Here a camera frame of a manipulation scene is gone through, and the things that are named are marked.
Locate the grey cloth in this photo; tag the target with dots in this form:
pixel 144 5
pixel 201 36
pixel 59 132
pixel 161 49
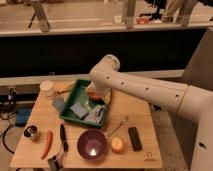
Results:
pixel 95 115

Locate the blue sponge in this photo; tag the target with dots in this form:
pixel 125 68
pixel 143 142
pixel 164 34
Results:
pixel 79 110

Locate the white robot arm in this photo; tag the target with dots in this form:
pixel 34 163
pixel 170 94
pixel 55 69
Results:
pixel 190 102

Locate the white plastic cup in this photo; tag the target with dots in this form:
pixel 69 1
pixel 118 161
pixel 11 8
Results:
pixel 48 88

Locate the red bowl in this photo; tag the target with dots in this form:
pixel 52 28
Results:
pixel 94 96

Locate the silver fork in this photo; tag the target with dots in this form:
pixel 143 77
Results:
pixel 122 123

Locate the wooden spoon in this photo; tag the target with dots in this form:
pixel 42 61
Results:
pixel 67 89

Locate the black handled knife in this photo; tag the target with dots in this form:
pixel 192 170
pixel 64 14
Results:
pixel 63 138

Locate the orange carrot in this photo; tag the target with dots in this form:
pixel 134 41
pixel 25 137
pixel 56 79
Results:
pixel 49 137

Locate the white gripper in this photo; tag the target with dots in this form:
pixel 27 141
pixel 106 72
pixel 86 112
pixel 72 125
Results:
pixel 105 96

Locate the orange fruit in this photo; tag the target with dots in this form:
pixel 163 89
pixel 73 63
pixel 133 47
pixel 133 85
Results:
pixel 117 145

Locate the small dark metal object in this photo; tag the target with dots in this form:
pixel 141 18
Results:
pixel 54 164

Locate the metal cup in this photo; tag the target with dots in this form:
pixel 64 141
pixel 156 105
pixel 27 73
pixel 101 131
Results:
pixel 32 133

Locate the black remote control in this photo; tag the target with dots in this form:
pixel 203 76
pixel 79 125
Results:
pixel 135 139

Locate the green plastic tray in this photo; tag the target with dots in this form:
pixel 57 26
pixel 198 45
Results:
pixel 78 94

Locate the purple bowl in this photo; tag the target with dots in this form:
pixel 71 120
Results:
pixel 92 144

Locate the blue box on floor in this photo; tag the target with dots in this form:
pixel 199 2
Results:
pixel 22 117

